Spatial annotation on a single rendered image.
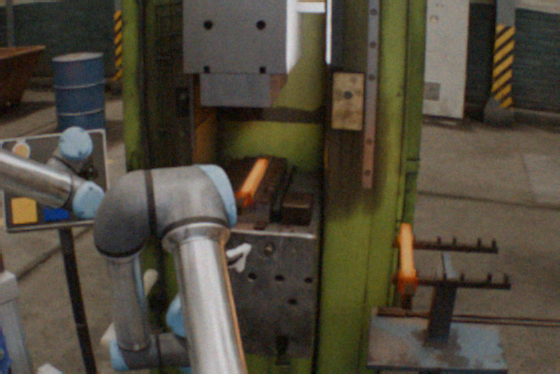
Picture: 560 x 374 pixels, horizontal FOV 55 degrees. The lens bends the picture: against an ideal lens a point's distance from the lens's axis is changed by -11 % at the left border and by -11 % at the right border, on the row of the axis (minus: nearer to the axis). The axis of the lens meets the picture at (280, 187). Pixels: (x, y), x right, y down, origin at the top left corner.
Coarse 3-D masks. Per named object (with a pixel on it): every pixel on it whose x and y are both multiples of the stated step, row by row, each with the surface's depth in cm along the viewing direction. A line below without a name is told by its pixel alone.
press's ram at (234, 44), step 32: (192, 0) 158; (224, 0) 156; (256, 0) 155; (288, 0) 155; (192, 32) 161; (224, 32) 160; (256, 32) 158; (288, 32) 158; (192, 64) 164; (224, 64) 163; (256, 64) 162; (288, 64) 162
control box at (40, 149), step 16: (0, 144) 162; (16, 144) 163; (32, 144) 165; (48, 144) 166; (96, 144) 170; (48, 160) 165; (96, 160) 169; (16, 224) 159; (32, 224) 161; (48, 224) 162; (64, 224) 164; (80, 224) 166
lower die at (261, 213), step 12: (228, 168) 206; (240, 168) 203; (252, 168) 200; (264, 168) 200; (276, 168) 202; (240, 180) 192; (264, 180) 191; (252, 192) 179; (252, 204) 176; (264, 204) 176; (240, 216) 178; (252, 216) 178; (264, 216) 177
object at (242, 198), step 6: (258, 162) 204; (264, 162) 204; (258, 168) 198; (252, 174) 192; (258, 174) 192; (252, 180) 186; (246, 186) 181; (252, 186) 182; (240, 192) 175; (246, 192) 175; (240, 198) 171; (246, 198) 174; (240, 204) 167; (246, 204) 173; (240, 210) 169
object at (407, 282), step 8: (408, 224) 169; (400, 232) 165; (408, 232) 164; (400, 240) 162; (408, 240) 159; (408, 248) 154; (408, 256) 150; (408, 264) 146; (408, 272) 142; (400, 280) 138; (408, 280) 136; (416, 280) 137; (400, 288) 138; (408, 288) 132; (416, 288) 138; (408, 296) 130; (408, 304) 130
